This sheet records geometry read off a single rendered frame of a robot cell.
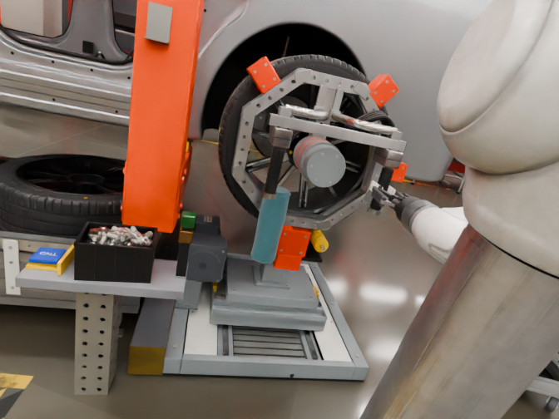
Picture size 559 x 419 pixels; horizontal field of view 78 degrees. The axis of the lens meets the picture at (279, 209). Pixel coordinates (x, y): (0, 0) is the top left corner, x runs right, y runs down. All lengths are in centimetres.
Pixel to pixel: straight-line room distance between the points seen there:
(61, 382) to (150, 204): 67
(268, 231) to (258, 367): 55
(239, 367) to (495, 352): 119
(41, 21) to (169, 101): 487
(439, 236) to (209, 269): 95
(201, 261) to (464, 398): 120
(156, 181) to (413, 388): 96
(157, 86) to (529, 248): 99
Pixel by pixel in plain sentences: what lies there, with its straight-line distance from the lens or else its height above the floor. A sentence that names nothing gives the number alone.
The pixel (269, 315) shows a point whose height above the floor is 16.
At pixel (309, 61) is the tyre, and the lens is 127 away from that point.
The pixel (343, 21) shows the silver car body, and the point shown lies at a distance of 171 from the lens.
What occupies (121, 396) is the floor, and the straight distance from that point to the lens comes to 141.
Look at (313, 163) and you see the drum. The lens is 108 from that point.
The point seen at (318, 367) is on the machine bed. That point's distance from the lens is 151.
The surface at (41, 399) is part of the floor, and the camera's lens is 144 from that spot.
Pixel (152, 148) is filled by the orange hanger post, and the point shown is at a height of 80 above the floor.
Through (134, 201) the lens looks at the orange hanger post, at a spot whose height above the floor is 62.
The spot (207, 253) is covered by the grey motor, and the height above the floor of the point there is 38.
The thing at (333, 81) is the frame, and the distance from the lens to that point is 121.
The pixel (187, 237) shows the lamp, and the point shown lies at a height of 59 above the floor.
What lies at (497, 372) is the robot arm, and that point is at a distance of 34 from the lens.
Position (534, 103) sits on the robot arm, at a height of 108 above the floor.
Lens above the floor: 107
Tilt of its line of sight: 20 degrees down
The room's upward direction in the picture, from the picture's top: 13 degrees clockwise
